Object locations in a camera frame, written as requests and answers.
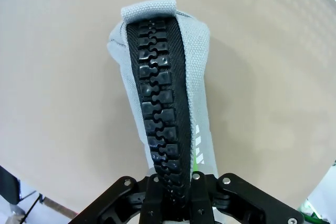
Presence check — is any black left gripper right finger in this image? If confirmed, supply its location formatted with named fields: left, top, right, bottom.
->
left=190, top=171, right=304, bottom=224

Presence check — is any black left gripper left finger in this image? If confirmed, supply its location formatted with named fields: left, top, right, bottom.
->
left=75, top=173, right=169, bottom=224

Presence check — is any grey pouch with black zipper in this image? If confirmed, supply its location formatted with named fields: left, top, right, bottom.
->
left=107, top=0, right=221, bottom=209

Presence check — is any green object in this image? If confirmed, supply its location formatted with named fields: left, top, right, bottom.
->
left=300, top=199, right=325, bottom=224

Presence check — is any black stand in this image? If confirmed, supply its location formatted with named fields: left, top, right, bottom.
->
left=0, top=165, right=44, bottom=223

